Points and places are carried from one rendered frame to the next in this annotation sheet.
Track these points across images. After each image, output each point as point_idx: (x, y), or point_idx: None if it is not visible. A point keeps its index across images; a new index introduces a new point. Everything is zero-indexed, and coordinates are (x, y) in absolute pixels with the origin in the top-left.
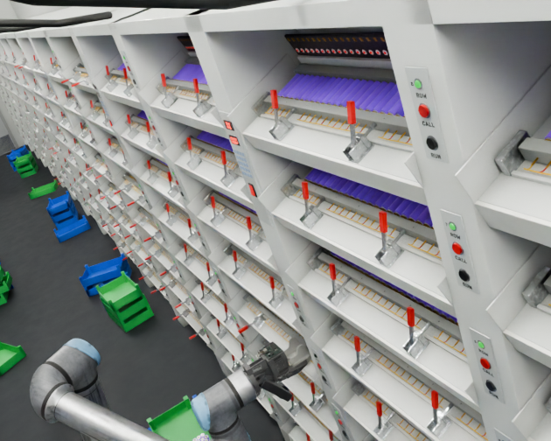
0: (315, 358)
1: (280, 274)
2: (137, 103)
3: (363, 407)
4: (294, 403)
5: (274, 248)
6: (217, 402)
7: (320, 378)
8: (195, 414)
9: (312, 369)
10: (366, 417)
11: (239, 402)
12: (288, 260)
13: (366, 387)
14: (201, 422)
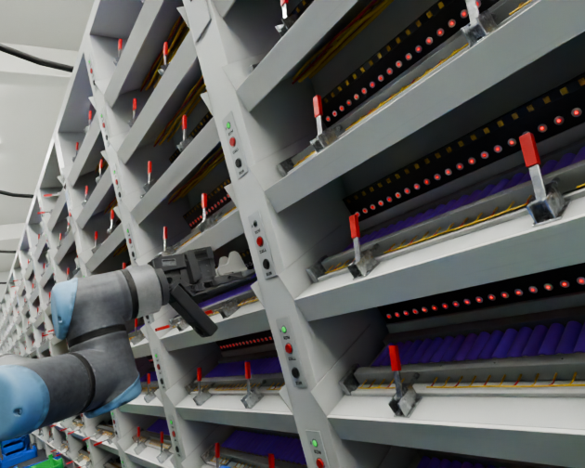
0: (253, 233)
1: (214, 117)
2: (94, 123)
3: (326, 282)
4: (220, 465)
5: (209, 72)
6: (95, 281)
7: (260, 279)
8: (53, 309)
9: (249, 308)
10: (332, 283)
11: (131, 292)
12: (226, 58)
13: (334, 166)
14: (58, 304)
